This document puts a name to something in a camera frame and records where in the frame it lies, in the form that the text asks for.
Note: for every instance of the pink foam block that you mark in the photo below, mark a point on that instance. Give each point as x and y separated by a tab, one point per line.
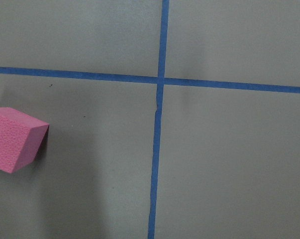
20	138

